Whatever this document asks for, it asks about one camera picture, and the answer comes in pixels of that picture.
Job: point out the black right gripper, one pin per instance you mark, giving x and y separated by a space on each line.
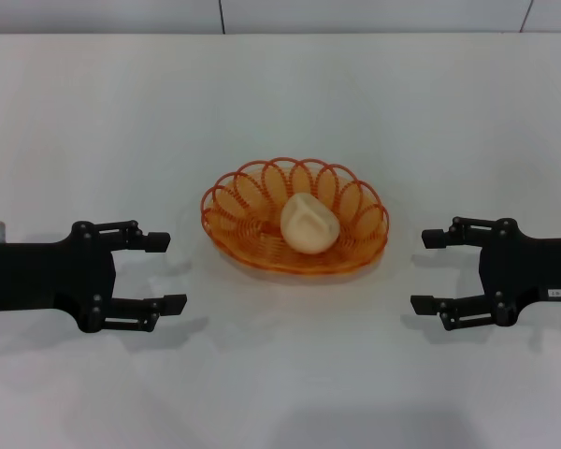
528 269

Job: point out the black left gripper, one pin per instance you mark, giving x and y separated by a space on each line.
47 276

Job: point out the orange woven plastic basket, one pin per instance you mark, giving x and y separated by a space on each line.
252 252

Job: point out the cream steamed bun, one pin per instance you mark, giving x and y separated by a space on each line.
308 229

